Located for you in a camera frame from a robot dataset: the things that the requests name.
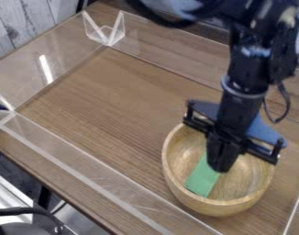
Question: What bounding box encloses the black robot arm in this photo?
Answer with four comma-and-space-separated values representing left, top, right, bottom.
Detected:
127, 0, 299, 173

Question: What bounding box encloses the brown wooden bowl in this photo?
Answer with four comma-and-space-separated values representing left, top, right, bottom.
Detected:
162, 124, 277, 217

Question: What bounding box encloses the clear acrylic enclosure wall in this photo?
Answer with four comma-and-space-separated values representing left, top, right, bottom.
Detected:
0, 3, 299, 235

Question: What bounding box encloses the black table leg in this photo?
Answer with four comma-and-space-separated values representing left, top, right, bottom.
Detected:
38, 186, 53, 209

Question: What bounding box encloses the green rectangular block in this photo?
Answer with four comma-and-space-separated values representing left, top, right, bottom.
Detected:
186, 153, 221, 197

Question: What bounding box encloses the black cable lower left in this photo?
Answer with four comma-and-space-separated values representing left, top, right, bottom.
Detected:
0, 207, 62, 235

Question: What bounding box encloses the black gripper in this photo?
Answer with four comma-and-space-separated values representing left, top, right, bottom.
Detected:
183, 75, 287, 173

